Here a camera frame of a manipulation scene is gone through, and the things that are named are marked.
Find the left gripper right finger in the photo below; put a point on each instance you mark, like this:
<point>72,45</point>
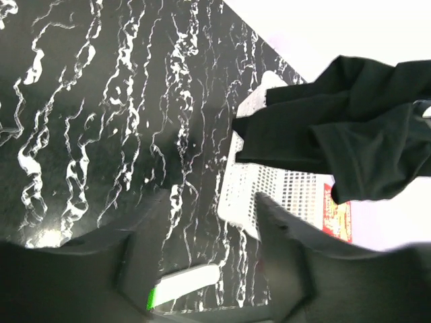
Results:
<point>314,277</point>

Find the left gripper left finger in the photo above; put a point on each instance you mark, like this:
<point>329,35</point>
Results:
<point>105,275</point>

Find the black daisy print t-shirt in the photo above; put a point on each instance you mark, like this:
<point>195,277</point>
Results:
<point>361,121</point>

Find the grey white garment rack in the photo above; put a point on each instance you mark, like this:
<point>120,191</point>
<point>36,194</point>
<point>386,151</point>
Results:
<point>178,284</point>

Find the red cover book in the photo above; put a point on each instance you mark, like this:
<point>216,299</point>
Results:
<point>337,219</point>

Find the white plastic mesh basket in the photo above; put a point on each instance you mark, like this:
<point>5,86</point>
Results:
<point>299,193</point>

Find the black marbled table mat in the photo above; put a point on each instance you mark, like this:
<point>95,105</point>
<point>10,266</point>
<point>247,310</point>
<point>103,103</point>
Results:
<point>104,102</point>

